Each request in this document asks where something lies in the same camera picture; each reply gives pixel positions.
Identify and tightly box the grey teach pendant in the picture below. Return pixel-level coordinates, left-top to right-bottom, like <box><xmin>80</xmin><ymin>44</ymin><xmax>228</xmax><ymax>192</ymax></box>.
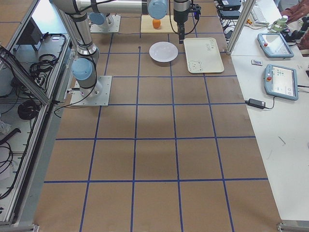
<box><xmin>264</xmin><ymin>64</ymin><xmax>298</xmax><ymax>101</ymax></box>
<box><xmin>257</xmin><ymin>33</ymin><xmax>294</xmax><ymax>58</ymax></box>

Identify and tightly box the white keyboard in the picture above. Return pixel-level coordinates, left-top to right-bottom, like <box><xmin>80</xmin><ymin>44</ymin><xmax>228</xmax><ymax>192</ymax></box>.
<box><xmin>250</xmin><ymin>2</ymin><xmax>268</xmax><ymax>26</ymax></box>

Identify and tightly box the black power brick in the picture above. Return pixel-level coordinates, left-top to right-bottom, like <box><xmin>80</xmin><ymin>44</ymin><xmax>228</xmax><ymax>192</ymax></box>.
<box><xmin>218</xmin><ymin>10</ymin><xmax>240</xmax><ymax>19</ymax></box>

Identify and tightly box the bamboo cutting board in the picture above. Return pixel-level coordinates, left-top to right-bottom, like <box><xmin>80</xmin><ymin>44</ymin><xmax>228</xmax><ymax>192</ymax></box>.
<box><xmin>140</xmin><ymin>15</ymin><xmax>177</xmax><ymax>34</ymax></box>

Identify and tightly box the aluminium frame post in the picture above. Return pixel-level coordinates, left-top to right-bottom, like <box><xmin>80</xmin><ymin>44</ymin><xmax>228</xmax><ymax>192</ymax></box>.
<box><xmin>226</xmin><ymin>0</ymin><xmax>255</xmax><ymax>55</ymax></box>

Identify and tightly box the near grey teach pendant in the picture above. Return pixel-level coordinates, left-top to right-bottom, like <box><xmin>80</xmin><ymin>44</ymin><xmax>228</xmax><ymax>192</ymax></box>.
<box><xmin>264</xmin><ymin>64</ymin><xmax>298</xmax><ymax>101</ymax></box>

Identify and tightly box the cream bear tray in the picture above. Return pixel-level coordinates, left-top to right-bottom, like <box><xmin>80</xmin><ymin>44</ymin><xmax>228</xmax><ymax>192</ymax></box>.
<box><xmin>183</xmin><ymin>37</ymin><xmax>224</xmax><ymax>73</ymax></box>

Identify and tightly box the black power adapter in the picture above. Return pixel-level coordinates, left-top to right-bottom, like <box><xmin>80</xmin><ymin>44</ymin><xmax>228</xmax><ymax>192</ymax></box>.
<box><xmin>245</xmin><ymin>98</ymin><xmax>266</xmax><ymax>109</ymax></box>

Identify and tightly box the small white card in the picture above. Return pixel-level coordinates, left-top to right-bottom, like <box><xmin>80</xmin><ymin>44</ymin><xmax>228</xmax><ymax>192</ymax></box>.
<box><xmin>251</xmin><ymin>59</ymin><xmax>263</xmax><ymax>66</ymax></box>

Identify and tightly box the white round plate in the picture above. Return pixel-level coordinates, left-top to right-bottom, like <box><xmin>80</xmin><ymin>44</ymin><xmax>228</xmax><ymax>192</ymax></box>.
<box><xmin>149</xmin><ymin>42</ymin><xmax>178</xmax><ymax>62</ymax></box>

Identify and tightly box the orange fruit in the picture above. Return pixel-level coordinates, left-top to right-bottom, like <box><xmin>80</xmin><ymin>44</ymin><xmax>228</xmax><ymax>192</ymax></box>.
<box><xmin>152</xmin><ymin>19</ymin><xmax>161</xmax><ymax>29</ymax></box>

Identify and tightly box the aluminium frame rail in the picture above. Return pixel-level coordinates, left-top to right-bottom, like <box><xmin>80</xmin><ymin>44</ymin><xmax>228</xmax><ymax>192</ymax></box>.
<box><xmin>0</xmin><ymin>45</ymin><xmax>51</xmax><ymax>105</ymax></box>

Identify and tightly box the green white bottle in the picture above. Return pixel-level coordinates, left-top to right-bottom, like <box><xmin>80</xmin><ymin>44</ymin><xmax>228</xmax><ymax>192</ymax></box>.
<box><xmin>269</xmin><ymin>15</ymin><xmax>288</xmax><ymax>33</ymax></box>

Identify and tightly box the far grey teach pendant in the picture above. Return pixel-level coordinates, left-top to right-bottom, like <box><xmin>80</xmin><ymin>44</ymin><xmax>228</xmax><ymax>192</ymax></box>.
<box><xmin>257</xmin><ymin>33</ymin><xmax>294</xmax><ymax>58</ymax></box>

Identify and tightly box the black coiled cable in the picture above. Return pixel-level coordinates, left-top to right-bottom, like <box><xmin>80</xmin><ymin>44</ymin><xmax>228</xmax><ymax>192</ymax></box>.
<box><xmin>17</xmin><ymin>99</ymin><xmax>37</xmax><ymax>120</ymax></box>

